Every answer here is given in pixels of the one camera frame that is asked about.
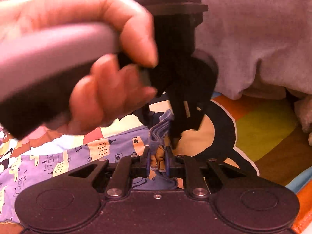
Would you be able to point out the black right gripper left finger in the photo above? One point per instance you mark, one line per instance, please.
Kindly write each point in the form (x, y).
(114, 180)

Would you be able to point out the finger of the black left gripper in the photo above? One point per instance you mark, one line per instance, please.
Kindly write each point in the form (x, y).
(188, 115)

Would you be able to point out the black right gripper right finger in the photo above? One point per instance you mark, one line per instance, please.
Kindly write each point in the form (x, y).
(200, 178)

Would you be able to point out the blue patterned children's pants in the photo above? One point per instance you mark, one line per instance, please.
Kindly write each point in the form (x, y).
(48, 154)

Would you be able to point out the person's left hand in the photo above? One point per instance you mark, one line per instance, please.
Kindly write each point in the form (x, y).
(108, 92)

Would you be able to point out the grey lilac blanket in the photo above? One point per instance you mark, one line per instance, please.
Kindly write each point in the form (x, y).
(262, 47)

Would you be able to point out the colourful monkey print bedsheet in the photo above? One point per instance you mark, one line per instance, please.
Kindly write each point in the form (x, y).
(267, 132)

